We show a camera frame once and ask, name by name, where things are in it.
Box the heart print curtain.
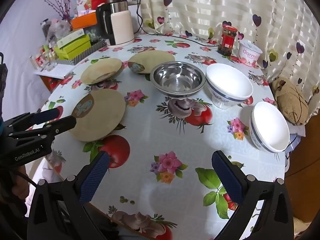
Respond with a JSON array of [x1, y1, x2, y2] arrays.
[[137, 0, 320, 120]]

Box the beige plate with blue emblem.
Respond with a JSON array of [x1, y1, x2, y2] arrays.
[[69, 89, 126, 142], [128, 50, 175, 74]]

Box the white paper sheet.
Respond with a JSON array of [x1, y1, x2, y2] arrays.
[[34, 62, 75, 80]]

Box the blue cloth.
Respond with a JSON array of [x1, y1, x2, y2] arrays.
[[285, 125, 307, 155]]

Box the clear glass cup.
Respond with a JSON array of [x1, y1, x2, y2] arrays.
[[30, 47, 58, 72]]

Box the dark patterned box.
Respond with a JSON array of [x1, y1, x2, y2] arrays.
[[84, 26, 100, 43]]

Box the white bowl with blue stripe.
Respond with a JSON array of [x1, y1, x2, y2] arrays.
[[205, 63, 253, 110], [249, 101, 290, 153]]

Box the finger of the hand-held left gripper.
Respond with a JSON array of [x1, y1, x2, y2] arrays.
[[4, 106, 64, 131], [9, 116, 77, 146]]

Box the person's left hand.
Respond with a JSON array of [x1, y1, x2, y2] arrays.
[[7, 166, 29, 205]]

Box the beige knitted cloth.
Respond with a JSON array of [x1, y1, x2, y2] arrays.
[[272, 77, 310, 125]]

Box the orange box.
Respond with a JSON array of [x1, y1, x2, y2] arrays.
[[71, 14, 97, 29]]

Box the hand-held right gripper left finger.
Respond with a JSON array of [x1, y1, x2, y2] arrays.
[[27, 151, 111, 240]]

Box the clear plastic bag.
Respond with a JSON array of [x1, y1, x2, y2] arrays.
[[46, 19, 72, 43]]

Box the black power cord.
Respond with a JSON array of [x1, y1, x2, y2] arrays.
[[136, 0, 222, 46]]

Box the white kettle base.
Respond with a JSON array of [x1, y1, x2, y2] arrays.
[[107, 39, 136, 49]]

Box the white electric kettle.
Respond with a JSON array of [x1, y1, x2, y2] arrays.
[[96, 0, 135, 47]]

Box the stainless steel bowl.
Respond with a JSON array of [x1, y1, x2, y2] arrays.
[[150, 61, 206, 97]]

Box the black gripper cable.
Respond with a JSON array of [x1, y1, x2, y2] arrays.
[[14, 171, 37, 187]]

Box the purple flower branches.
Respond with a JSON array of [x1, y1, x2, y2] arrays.
[[37, 0, 75, 20]]

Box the white yogurt cup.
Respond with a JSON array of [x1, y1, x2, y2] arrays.
[[237, 40, 263, 67]]

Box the floral printed tablecloth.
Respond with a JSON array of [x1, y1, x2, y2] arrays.
[[30, 32, 288, 240]]

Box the white and green box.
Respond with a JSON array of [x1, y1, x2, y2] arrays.
[[56, 29, 85, 48]]

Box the red label sauce jar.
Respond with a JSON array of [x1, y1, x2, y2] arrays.
[[217, 25, 238, 57]]

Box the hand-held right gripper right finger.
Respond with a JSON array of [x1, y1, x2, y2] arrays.
[[211, 150, 294, 240]]

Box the black and white striped tray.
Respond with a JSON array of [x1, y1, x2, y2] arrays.
[[55, 39, 108, 67]]

